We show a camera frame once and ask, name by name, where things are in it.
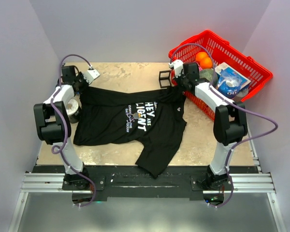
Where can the green netted melon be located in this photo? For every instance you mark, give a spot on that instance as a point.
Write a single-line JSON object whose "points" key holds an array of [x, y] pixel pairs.
{"points": [[208, 76]]}

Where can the orange fruit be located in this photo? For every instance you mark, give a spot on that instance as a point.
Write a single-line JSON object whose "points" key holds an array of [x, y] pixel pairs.
{"points": [[206, 63], [200, 56]]}

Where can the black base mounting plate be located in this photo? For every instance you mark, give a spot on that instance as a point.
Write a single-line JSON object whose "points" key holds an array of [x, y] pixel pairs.
{"points": [[135, 182]]}

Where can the dark cup white lid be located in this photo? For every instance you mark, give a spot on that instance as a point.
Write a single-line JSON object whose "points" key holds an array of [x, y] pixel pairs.
{"points": [[73, 110]]}

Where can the upper orange fruit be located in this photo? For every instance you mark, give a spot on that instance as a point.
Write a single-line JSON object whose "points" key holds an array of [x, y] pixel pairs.
{"points": [[200, 56]]}

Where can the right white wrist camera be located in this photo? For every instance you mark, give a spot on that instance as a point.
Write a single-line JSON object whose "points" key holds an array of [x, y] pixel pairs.
{"points": [[177, 67]]}

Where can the black wire frame cube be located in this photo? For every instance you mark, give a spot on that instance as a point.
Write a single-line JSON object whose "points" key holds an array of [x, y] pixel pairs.
{"points": [[164, 79]]}

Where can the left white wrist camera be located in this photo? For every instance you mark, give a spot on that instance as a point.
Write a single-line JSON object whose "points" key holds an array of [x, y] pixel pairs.
{"points": [[90, 75]]}

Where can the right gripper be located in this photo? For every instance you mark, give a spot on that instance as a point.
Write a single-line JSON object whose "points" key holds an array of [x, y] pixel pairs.
{"points": [[177, 79]]}

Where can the round iridescent brooch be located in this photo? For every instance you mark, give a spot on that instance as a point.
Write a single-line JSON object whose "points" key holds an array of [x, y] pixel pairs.
{"points": [[136, 116]]}

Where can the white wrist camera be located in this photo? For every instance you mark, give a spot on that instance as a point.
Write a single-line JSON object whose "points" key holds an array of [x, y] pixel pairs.
{"points": [[177, 67], [90, 75]]}

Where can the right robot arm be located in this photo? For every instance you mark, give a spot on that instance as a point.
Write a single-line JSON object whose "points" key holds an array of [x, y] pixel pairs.
{"points": [[230, 122]]}

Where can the blue plastic package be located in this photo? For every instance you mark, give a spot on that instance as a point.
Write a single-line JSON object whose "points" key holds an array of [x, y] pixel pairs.
{"points": [[228, 86]]}

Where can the red plastic shopping basket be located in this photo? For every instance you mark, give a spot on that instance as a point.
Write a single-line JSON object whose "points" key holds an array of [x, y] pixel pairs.
{"points": [[222, 51]]}

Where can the aluminium rail frame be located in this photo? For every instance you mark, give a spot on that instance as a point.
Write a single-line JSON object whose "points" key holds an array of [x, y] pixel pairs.
{"points": [[130, 199]]}

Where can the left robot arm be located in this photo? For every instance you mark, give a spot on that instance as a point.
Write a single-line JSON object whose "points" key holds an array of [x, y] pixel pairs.
{"points": [[54, 127]]}

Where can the black printed t-shirt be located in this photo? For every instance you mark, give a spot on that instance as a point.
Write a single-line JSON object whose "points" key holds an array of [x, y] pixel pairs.
{"points": [[106, 118]]}

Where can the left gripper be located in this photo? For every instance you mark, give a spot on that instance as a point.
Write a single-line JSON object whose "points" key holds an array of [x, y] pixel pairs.
{"points": [[80, 76]]}

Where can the lower orange fruit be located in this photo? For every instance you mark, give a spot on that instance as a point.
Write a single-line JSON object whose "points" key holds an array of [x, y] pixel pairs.
{"points": [[206, 63]]}

